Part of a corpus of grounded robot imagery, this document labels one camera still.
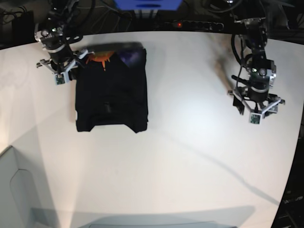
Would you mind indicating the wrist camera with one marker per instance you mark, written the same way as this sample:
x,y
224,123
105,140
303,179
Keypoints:
x,y
61,79
255,118

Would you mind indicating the black T-shirt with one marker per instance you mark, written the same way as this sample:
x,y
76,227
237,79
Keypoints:
x,y
112,88

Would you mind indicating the black power strip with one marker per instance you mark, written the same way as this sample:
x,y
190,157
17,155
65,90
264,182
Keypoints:
x,y
190,25

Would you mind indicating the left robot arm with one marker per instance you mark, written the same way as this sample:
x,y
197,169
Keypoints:
x,y
252,57

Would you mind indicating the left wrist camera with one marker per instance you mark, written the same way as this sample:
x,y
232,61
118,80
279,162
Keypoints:
x,y
255,118

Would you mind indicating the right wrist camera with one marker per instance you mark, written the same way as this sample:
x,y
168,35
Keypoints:
x,y
61,79

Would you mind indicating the white storage bin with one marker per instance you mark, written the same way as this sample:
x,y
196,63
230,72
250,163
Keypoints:
x,y
20,206

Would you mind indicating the blue box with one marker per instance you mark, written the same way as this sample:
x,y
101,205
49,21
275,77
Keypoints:
x,y
148,4

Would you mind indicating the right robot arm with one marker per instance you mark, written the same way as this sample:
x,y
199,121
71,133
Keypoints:
x,y
55,35

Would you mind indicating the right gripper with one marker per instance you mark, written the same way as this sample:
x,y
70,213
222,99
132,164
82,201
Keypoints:
x,y
63,61

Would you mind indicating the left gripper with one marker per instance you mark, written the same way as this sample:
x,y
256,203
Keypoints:
x,y
264,103

